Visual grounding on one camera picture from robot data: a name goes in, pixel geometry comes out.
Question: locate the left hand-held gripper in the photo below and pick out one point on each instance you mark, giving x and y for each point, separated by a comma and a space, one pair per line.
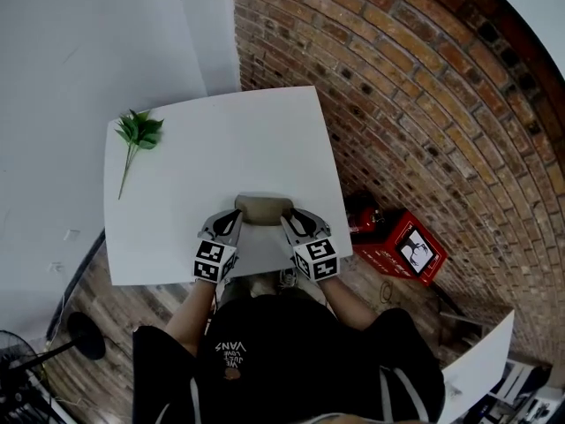
211, 259

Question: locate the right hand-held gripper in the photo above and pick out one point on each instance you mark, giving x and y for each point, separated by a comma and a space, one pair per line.
318, 259

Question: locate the person's right forearm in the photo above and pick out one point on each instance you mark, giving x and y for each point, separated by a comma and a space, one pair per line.
346, 303

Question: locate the person's left forearm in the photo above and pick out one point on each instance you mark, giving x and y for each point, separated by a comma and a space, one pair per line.
192, 314

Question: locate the person's sneaker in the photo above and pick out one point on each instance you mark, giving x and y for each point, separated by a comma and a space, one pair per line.
288, 277

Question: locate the red fire extinguisher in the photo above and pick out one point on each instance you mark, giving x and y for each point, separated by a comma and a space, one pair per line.
363, 217

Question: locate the red fire extinguisher box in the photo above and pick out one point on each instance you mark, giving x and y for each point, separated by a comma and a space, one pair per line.
388, 247

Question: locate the person's black printed shirt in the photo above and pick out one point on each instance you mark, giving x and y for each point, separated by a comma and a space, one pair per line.
287, 351

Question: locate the green artificial leaf sprig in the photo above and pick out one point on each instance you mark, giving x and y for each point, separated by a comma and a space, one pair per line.
139, 130

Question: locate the black standing fan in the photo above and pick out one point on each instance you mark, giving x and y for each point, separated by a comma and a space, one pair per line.
84, 336

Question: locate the white wall socket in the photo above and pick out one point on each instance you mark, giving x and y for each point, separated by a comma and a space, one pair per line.
71, 235
56, 267

